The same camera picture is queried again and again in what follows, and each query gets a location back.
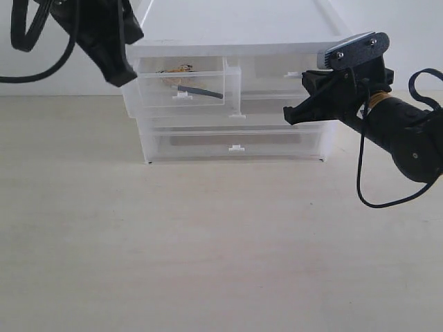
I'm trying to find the white plastic drawer cabinet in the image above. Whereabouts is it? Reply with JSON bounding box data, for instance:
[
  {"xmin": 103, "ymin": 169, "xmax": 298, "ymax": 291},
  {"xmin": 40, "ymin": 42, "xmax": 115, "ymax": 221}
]
[{"xmin": 127, "ymin": 1, "xmax": 350, "ymax": 163}]

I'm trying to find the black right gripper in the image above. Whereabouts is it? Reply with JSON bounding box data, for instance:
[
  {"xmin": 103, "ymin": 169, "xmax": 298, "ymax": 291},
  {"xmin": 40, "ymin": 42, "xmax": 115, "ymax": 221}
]
[{"xmin": 282, "ymin": 57, "xmax": 394, "ymax": 125}]

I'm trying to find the black right camera cable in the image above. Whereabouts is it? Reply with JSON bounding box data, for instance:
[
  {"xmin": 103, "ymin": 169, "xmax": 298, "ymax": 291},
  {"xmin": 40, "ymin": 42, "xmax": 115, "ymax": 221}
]
[{"xmin": 355, "ymin": 68, "xmax": 443, "ymax": 209}]

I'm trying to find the gold keychain with black strap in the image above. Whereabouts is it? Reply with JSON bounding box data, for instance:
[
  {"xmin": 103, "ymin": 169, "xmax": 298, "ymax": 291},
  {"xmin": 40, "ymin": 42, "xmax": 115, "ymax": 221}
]
[{"xmin": 157, "ymin": 64, "xmax": 224, "ymax": 99}]

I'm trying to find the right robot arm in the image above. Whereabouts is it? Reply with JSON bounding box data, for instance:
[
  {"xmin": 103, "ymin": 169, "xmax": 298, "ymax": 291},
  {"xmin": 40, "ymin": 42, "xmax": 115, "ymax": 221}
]
[{"xmin": 283, "ymin": 57, "xmax": 442, "ymax": 183}]

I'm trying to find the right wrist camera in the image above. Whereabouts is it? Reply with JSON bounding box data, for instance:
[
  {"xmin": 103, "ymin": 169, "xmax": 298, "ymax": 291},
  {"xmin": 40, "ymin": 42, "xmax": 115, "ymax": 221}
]
[{"xmin": 317, "ymin": 32, "xmax": 390, "ymax": 71}]

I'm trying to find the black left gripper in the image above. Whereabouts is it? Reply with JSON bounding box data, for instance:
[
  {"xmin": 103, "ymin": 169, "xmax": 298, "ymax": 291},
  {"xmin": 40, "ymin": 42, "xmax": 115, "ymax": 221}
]
[{"xmin": 48, "ymin": 0, "xmax": 145, "ymax": 88}]

